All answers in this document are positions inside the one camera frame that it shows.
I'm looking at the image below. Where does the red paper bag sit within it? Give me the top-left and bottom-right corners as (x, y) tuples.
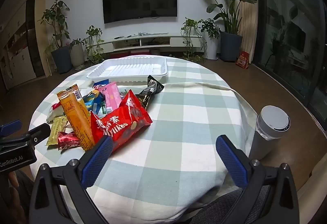
(235, 51), (249, 69)

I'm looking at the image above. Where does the pothos plant on cabinet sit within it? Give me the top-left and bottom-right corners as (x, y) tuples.
(181, 18), (206, 63)

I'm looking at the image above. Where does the green white checked tablecloth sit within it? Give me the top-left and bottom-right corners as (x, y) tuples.
(28, 55), (257, 224)

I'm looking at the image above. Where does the green silver snack packet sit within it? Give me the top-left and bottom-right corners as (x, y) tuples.
(100, 101), (111, 115)

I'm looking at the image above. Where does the blue cartoon snack packet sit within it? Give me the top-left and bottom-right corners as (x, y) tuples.
(83, 90), (105, 112)

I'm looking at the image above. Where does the bushy plant in white pot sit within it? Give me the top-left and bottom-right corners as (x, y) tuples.
(199, 18), (221, 60)

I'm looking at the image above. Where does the dark grey cloth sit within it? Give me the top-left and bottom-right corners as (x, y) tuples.
(197, 184), (271, 224)

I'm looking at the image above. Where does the grey cylinder with white lid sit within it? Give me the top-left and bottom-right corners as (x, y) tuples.
(248, 105), (291, 160)

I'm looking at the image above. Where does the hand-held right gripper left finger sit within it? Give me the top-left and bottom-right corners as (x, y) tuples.
(29, 134), (114, 224)

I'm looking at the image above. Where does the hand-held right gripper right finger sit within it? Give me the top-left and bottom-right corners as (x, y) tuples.
(215, 134), (300, 224)

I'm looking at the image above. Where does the tall plant in blue pot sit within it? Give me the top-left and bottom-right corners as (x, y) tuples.
(38, 0), (73, 74)

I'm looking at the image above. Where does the large-leaf plant in dark pot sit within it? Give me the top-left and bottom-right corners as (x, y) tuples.
(194, 0), (258, 62)

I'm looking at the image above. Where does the black snack packet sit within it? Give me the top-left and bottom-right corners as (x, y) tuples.
(135, 75), (164, 109)

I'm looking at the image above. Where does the person's left hand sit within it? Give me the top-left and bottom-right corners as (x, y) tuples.
(5, 170), (26, 224)

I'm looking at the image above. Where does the white plastic tray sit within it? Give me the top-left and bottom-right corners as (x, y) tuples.
(86, 58), (168, 84)

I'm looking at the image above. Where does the white snack packet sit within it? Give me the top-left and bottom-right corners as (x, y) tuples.
(46, 101), (63, 123)

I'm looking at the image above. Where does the black wall television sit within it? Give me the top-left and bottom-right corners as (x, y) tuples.
(102, 0), (177, 24)

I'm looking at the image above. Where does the plant in white ribbed pot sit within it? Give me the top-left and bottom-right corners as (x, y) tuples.
(69, 39), (86, 70)

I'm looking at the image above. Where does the beige curtain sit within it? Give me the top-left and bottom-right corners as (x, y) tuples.
(236, 0), (258, 63)

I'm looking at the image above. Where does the small red snack packet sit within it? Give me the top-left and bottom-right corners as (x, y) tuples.
(57, 131), (81, 151)

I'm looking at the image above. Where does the long orange snack packet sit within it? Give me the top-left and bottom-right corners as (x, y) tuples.
(56, 85), (96, 151)

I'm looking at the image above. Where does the large red snack packet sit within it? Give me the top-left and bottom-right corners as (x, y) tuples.
(90, 89), (153, 153)

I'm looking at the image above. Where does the sliding glass door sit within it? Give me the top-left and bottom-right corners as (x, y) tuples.
(253, 0), (327, 138)

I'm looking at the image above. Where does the pale pink snack packet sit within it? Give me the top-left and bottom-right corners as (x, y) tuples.
(98, 82), (123, 113)

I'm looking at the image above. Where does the blue snack packet red trim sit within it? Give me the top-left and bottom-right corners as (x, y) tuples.
(92, 80), (110, 89)

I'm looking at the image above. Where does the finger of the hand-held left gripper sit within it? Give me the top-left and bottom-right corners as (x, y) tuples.
(0, 119), (22, 138)
(24, 123), (52, 143)

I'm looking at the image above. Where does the white television cabinet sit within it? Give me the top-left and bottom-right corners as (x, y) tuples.
(85, 32), (206, 57)

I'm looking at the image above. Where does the gold snack packet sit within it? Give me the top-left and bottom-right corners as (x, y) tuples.
(46, 115), (68, 146)

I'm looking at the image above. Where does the trailing pothos plant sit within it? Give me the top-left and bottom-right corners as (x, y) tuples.
(84, 25), (105, 66)

